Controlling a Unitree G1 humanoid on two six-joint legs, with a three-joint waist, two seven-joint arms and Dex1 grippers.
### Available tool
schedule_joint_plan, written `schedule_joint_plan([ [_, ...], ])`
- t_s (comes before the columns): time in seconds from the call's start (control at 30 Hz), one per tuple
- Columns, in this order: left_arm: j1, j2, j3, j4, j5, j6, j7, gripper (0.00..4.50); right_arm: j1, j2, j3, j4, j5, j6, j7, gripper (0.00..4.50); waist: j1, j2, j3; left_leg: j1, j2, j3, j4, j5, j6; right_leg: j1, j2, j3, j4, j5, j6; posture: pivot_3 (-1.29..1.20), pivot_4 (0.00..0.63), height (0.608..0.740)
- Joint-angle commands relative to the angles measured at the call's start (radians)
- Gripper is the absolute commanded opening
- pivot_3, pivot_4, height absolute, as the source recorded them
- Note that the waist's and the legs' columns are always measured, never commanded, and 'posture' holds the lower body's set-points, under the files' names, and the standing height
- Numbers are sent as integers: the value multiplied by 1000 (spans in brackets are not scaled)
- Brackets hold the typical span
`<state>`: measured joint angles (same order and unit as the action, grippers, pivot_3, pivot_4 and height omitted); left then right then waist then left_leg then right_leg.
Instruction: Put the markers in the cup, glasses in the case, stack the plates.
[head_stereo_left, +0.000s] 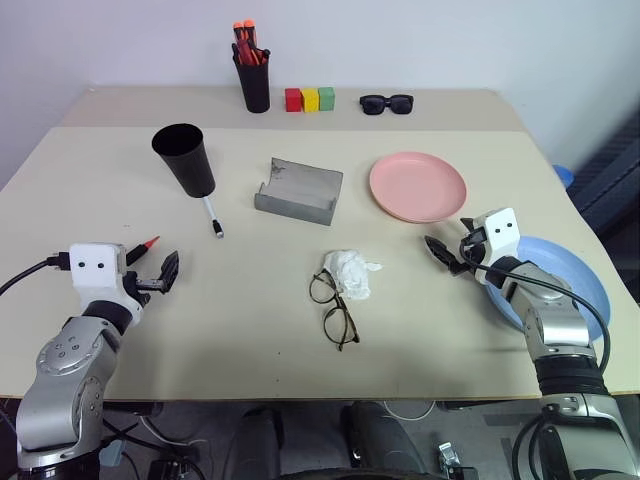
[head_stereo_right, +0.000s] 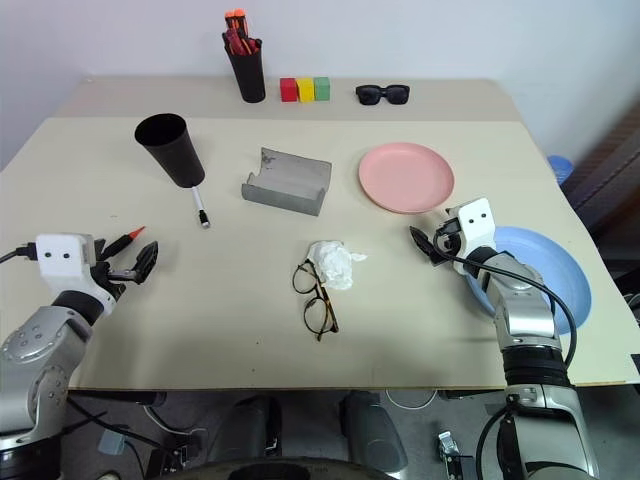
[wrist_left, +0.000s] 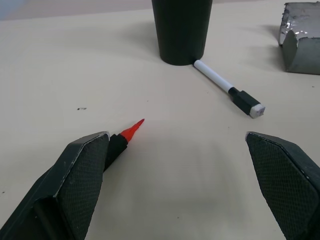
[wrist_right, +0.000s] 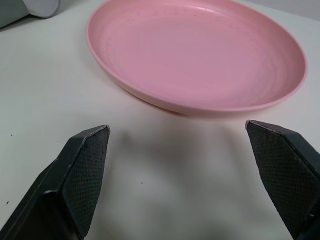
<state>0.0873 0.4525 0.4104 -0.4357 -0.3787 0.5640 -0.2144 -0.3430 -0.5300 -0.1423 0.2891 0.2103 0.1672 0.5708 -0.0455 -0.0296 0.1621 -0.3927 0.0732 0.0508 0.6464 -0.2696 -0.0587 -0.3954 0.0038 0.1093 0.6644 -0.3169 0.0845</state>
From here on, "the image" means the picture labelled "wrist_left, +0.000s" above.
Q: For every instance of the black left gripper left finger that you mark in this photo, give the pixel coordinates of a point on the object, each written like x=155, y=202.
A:
x=62, y=190

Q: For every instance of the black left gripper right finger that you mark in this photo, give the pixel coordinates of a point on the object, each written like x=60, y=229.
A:
x=290, y=180

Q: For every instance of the black pen with red tip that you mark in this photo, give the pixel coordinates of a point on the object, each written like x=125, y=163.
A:
x=117, y=145

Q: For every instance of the white marker with black cap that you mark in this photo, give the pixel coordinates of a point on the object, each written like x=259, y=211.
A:
x=215, y=76

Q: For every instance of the grey rectangular box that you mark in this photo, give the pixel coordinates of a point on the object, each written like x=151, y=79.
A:
x=305, y=55

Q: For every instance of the black tapered cup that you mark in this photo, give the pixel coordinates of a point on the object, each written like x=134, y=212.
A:
x=180, y=32

